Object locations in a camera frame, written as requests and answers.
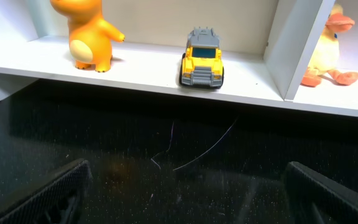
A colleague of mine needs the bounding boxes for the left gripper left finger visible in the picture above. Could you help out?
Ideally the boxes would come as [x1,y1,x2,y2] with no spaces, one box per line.
[0,158,93,224]

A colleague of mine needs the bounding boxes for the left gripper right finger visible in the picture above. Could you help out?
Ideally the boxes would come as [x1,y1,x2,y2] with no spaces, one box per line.
[282,161,358,224]

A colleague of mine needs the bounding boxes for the orange toy dinosaur figure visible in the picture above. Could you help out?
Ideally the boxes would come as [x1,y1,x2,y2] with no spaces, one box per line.
[50,0,126,73]

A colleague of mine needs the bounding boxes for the grey and yellow toy truck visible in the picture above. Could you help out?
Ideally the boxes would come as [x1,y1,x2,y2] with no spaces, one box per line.
[178,27,225,90]

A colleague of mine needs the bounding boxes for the yellow plush duck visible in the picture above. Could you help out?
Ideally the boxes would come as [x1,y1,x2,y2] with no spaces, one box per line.
[300,3,358,88]

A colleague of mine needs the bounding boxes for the white shelf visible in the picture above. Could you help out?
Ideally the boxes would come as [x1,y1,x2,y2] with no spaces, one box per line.
[0,0,358,121]

